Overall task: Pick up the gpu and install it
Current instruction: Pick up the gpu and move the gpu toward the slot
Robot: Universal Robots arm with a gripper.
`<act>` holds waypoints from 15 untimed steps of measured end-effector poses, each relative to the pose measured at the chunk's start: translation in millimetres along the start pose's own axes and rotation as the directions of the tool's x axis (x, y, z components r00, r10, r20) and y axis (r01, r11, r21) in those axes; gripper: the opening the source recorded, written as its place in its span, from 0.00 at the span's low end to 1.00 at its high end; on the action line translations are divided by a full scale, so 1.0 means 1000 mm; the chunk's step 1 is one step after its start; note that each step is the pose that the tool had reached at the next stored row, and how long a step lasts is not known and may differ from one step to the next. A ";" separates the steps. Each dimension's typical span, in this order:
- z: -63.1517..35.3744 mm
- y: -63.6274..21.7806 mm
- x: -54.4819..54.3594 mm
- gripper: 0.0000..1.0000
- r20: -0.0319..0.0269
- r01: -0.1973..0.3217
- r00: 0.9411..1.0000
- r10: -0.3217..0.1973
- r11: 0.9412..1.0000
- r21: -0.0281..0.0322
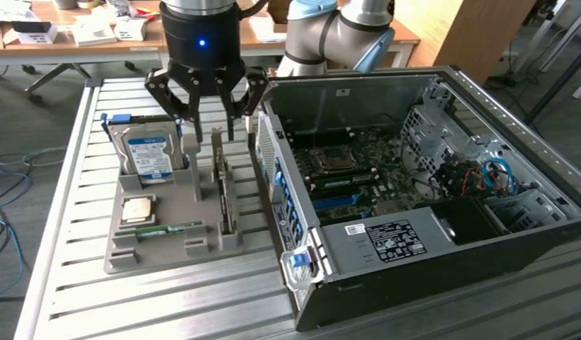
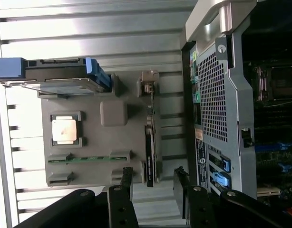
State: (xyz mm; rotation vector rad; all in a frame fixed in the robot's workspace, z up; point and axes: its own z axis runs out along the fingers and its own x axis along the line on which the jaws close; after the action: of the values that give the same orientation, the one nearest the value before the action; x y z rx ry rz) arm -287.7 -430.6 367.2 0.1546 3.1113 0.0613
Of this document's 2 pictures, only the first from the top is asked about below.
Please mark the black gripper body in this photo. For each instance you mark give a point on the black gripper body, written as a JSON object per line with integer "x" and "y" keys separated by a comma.
{"x": 201, "y": 39}

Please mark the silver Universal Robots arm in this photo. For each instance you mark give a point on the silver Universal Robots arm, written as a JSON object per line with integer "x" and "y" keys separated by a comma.
{"x": 309, "y": 39}

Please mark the stack of white papers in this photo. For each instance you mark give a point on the stack of white papers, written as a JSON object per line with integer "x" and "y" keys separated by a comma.
{"x": 267, "y": 30}

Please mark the hard disk with blue carrier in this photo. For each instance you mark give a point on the hard disk with blue carrier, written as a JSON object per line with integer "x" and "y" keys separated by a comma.
{"x": 146, "y": 148}

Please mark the wooden desk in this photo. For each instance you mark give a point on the wooden desk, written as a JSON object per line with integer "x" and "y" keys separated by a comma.
{"x": 130, "y": 46}

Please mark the small white printed box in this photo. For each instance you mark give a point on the small white printed box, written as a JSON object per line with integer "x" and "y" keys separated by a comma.
{"x": 130, "y": 30}

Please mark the flat white box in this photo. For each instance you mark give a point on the flat white box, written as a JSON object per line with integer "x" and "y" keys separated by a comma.
{"x": 94, "y": 33}

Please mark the CPU socket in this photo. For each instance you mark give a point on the CPU socket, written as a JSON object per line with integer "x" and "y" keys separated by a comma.
{"x": 334, "y": 159}

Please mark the grey parts rack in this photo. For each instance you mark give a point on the grey parts rack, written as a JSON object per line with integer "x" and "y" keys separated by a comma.
{"x": 177, "y": 212}

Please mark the CPU chip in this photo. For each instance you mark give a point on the CPU chip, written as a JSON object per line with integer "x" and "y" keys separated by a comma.
{"x": 136, "y": 209}

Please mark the blue expansion slot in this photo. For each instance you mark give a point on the blue expansion slot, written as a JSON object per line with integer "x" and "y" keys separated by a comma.
{"x": 335, "y": 202}

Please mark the white box with black lid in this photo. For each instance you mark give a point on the white box with black lid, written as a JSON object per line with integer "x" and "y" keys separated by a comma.
{"x": 35, "y": 33}

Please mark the green RAM stick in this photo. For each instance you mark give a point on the green RAM stick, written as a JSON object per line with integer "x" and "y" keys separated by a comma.
{"x": 152, "y": 229}

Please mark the green motherboard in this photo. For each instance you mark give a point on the green motherboard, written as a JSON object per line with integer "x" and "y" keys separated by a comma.
{"x": 390, "y": 184}

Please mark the blue case latch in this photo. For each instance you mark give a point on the blue case latch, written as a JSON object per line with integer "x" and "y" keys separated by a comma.
{"x": 299, "y": 259}

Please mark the grey power supply unit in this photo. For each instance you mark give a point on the grey power supply unit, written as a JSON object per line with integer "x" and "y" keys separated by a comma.
{"x": 366, "y": 244}

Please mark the wooden cabinet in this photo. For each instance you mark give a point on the wooden cabinet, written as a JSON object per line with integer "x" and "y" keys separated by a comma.
{"x": 479, "y": 35}

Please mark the open black PC case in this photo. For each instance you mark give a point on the open black PC case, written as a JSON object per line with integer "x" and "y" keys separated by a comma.
{"x": 413, "y": 283}

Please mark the metal disk bay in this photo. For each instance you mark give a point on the metal disk bay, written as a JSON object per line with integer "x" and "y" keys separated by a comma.
{"x": 522, "y": 209}

